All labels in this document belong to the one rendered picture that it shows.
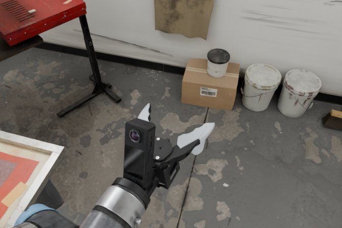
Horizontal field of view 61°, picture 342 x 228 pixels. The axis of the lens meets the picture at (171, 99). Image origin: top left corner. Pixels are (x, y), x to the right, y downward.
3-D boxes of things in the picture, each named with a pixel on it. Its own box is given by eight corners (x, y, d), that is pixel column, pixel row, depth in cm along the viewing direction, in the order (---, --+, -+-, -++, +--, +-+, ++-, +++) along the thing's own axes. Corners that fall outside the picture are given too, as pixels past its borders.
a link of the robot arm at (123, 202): (88, 198, 46) (131, 220, 43) (106, 175, 49) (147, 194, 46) (102, 220, 51) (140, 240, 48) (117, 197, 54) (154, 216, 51)
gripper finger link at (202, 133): (214, 137, 61) (174, 156, 59) (213, 118, 57) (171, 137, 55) (222, 148, 59) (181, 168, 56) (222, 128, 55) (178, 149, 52)
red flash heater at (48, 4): (60, -8, 237) (56, -23, 228) (92, 13, 214) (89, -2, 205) (-18, 21, 207) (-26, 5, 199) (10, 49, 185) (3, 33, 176)
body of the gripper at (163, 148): (150, 153, 62) (117, 202, 55) (143, 126, 56) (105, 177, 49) (183, 166, 59) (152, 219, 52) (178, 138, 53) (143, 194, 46)
